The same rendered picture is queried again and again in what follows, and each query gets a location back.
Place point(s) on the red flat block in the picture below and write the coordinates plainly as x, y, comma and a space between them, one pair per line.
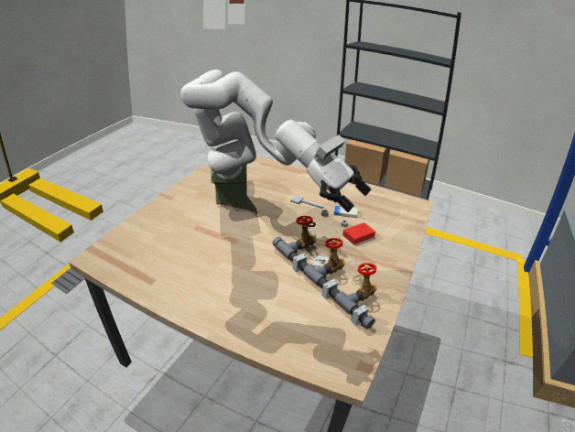
358, 233

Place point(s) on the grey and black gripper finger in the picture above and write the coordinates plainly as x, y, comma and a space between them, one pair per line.
360, 184
337, 197

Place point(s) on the white tag with black number 4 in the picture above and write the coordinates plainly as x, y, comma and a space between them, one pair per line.
317, 260

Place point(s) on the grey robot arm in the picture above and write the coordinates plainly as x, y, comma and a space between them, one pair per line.
297, 140

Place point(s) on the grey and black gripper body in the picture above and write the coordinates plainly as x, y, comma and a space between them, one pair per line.
331, 169

